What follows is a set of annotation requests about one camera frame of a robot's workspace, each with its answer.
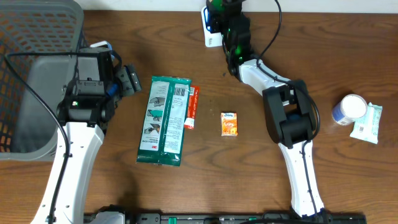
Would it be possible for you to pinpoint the white barcode scanner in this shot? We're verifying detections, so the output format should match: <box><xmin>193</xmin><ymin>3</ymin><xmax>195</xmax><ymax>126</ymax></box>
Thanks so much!
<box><xmin>201</xmin><ymin>6</ymin><xmax>222</xmax><ymax>48</ymax></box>

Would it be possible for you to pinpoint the light green tissue packet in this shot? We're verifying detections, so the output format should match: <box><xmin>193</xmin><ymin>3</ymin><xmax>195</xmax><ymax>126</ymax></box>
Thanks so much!
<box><xmin>350</xmin><ymin>103</ymin><xmax>382</xmax><ymax>144</ymax></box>

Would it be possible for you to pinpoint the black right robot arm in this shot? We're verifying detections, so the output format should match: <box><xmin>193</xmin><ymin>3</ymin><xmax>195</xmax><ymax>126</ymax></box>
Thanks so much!
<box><xmin>203</xmin><ymin>0</ymin><xmax>326</xmax><ymax>223</ymax></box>

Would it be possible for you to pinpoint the tall green white packet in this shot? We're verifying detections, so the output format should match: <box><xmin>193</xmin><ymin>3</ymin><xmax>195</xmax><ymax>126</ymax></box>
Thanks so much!
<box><xmin>136</xmin><ymin>76</ymin><xmax>192</xmax><ymax>167</ymax></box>

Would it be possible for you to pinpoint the grey plastic mesh basket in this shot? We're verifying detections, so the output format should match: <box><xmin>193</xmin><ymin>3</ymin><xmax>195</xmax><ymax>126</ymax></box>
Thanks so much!
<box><xmin>1</xmin><ymin>1</ymin><xmax>86</xmax><ymax>161</ymax></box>

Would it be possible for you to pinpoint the white tub container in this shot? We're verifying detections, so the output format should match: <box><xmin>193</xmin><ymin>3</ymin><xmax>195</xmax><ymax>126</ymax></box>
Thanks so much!
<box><xmin>331</xmin><ymin>94</ymin><xmax>368</xmax><ymax>126</ymax></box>

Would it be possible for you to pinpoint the green lid jar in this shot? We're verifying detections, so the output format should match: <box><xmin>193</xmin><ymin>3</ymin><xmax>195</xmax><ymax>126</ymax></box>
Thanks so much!
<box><xmin>206</xmin><ymin>0</ymin><xmax>224</xmax><ymax>12</ymax></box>

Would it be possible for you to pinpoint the orange snack packet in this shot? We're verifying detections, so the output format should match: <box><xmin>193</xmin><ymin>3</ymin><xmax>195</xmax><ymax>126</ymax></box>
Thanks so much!
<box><xmin>221</xmin><ymin>112</ymin><xmax>238</xmax><ymax>137</ymax></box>

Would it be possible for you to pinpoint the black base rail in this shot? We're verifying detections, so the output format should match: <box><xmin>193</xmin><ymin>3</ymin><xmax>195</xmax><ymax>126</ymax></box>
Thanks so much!
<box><xmin>83</xmin><ymin>212</ymin><xmax>367</xmax><ymax>224</ymax></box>

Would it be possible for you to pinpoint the red stick sachet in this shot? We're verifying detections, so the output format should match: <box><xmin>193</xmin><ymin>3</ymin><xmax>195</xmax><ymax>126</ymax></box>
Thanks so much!
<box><xmin>184</xmin><ymin>86</ymin><xmax>200</xmax><ymax>129</ymax></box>

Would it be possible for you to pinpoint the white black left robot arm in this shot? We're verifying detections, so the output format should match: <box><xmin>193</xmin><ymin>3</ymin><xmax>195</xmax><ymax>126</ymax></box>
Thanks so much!
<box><xmin>32</xmin><ymin>64</ymin><xmax>141</xmax><ymax>223</ymax></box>

